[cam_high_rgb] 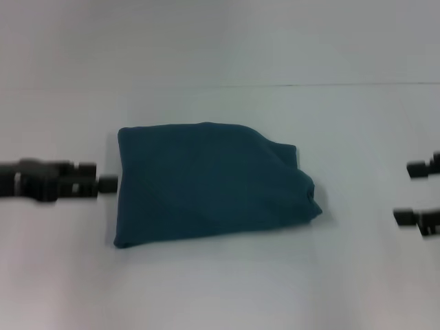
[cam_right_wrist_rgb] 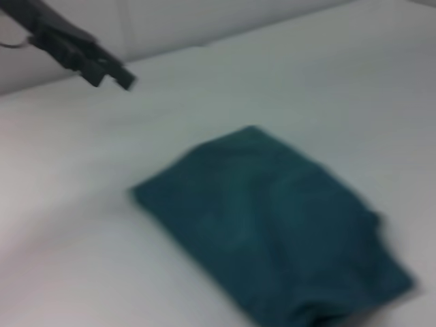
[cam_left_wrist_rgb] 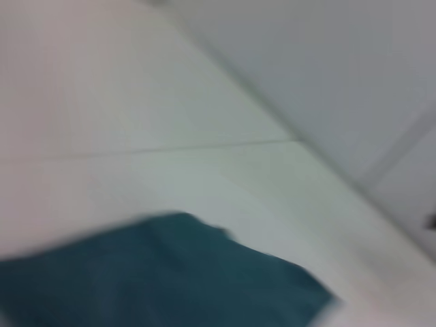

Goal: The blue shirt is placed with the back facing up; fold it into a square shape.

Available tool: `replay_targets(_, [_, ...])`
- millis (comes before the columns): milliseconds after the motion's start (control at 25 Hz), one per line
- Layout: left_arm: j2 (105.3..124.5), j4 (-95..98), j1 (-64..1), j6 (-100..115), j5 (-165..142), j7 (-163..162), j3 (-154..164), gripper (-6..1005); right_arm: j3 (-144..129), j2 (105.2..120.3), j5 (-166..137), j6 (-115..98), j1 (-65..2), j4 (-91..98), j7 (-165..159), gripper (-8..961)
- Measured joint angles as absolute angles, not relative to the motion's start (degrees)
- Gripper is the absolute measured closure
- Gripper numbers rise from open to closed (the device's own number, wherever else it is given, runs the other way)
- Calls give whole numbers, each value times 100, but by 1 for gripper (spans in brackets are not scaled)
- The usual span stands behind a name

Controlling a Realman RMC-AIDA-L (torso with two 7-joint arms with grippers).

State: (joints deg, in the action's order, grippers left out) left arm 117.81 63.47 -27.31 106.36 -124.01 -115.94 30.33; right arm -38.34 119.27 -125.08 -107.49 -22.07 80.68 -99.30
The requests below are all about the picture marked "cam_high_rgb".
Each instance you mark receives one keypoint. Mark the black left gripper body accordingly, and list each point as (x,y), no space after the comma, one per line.
(29,180)

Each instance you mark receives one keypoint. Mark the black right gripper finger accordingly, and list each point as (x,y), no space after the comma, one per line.
(419,221)
(423,167)

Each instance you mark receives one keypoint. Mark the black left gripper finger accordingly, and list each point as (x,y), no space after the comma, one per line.
(79,169)
(89,187)

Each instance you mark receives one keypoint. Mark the teal blue shirt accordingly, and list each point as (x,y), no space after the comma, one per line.
(213,185)

